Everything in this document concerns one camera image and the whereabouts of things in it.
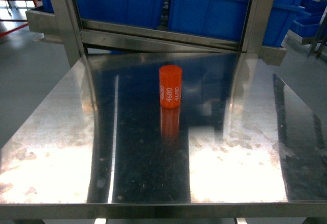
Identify orange cylindrical capacitor 4680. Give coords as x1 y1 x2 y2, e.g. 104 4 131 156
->
159 65 182 108

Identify right blue plastic crate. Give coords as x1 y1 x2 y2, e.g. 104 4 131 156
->
168 0 304 47

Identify small blue bin right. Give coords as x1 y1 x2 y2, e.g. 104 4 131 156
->
290 15 322 37

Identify stainless steel rack frame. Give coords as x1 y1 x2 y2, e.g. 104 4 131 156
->
26 0 286 65

